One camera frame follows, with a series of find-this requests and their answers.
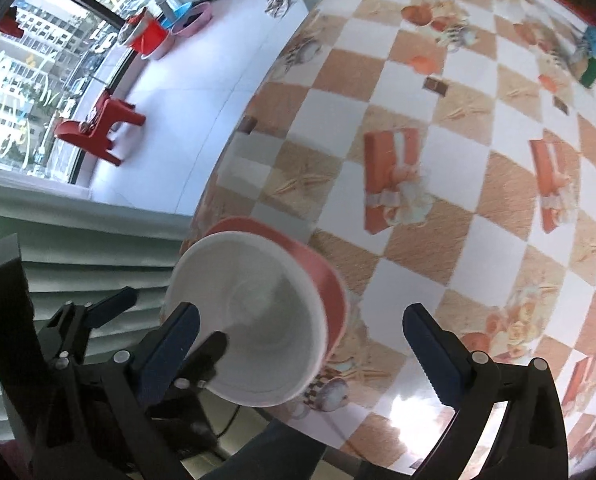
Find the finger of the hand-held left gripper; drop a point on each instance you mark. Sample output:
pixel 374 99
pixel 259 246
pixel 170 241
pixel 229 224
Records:
pixel 208 360
pixel 113 302

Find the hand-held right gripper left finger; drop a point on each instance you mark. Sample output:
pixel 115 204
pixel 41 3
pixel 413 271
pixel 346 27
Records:
pixel 170 355

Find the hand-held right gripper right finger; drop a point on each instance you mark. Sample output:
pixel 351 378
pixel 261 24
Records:
pixel 433 355

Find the red and white bowl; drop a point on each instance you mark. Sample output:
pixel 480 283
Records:
pixel 258 310

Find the person's blue trouser leg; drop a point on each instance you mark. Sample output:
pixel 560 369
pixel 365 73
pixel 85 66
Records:
pixel 278 452

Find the checkered printed tablecloth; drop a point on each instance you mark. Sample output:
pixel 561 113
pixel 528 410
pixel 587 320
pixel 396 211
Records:
pixel 478 200

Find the red plastic stool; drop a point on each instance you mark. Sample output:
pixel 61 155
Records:
pixel 103 125

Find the glass window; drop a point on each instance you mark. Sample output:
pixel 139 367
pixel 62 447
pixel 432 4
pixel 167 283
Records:
pixel 28 60

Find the red plastic bucket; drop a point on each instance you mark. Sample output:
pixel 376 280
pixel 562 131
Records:
pixel 150 37

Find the pink plastic basin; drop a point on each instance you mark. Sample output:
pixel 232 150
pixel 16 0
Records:
pixel 195 22

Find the blue plastic basin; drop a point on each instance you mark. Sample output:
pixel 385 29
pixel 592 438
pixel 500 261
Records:
pixel 180 10

